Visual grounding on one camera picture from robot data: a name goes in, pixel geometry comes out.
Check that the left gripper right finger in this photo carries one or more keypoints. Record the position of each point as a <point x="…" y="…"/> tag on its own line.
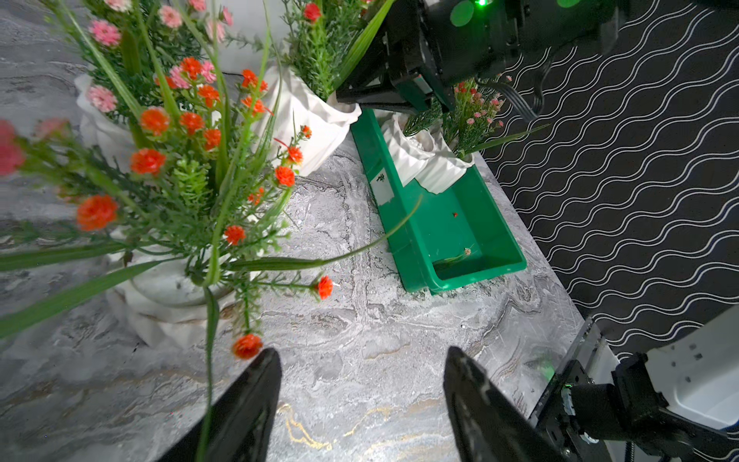
<point x="486" y="426"/>

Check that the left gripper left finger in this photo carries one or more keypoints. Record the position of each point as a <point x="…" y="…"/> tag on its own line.
<point x="243" y="418"/>

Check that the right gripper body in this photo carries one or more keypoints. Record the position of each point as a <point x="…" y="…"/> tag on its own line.
<point x="413" y="52"/>

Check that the green plant pot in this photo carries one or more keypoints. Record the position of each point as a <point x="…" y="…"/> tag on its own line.
<point x="436" y="148"/>

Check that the green grass pot back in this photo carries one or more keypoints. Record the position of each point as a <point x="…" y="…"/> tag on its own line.
<point x="325" y="42"/>

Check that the red flower pot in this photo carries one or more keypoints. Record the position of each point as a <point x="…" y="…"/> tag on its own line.
<point x="205" y="190"/>

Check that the pink flower pot back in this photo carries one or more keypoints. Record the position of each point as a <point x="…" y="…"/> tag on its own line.
<point x="146" y="54"/>

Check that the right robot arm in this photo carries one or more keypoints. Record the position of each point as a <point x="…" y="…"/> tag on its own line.
<point x="633" y="196"/>

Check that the green plastic tray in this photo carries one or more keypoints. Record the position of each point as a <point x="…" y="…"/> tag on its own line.
<point x="443" y="241"/>

